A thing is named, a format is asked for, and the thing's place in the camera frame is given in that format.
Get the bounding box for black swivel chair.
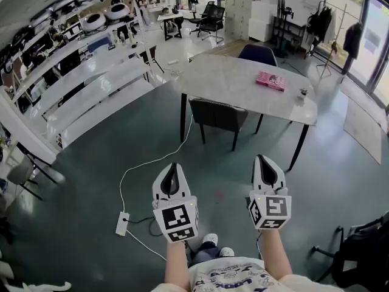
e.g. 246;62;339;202
311;210;389;289

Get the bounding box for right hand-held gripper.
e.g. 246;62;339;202
245;154;292;231

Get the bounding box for black metal frame chair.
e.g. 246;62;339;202
139;45;165;83

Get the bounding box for person's left forearm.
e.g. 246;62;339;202
164;238;191;285

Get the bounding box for stack of white boxes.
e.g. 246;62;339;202
247;0;275;43

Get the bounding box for grey marble table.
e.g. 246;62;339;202
173;54;319;172

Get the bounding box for hanging black jacket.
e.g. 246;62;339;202
340;22;365;75

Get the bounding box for black mesh office chair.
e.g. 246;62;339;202
188;1;220;38

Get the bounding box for black cable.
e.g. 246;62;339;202
125;216;167;237

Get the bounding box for white shelving rack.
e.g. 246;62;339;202
0;0;167;164

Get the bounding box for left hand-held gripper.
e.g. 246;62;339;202
151;162;200;245

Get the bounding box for white desk black legs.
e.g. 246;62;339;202
157;10;197;41

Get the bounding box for person's white printed shirt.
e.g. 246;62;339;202
150;256;346;292

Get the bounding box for clothes rack with dark clothes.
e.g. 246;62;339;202
305;1;339;60

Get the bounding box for person's blue jeans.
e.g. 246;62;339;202
187;242;222;267

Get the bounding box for dark blue chair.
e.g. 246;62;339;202
238;44;278;68

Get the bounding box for black standing fan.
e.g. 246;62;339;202
274;0;295;58

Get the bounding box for person's right forearm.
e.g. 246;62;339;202
258;229;295;279

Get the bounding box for grey stool chair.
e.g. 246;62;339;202
5;155;66;201

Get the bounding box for wooden coat stand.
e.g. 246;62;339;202
315;3;348;79

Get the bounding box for pink book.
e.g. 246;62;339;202
255;70;287;92

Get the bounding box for grey upholstered chair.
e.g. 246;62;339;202
188;97;249;152

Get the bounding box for small potted plant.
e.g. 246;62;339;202
295;88;309;106

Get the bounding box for white power cable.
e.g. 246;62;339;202
119;113;195;262

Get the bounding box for white power strip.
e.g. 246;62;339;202
115;211;131;237

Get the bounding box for black cantilever office chair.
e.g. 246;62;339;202
199;5;226;44

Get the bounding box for grey floor rug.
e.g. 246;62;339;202
343;97;384;165

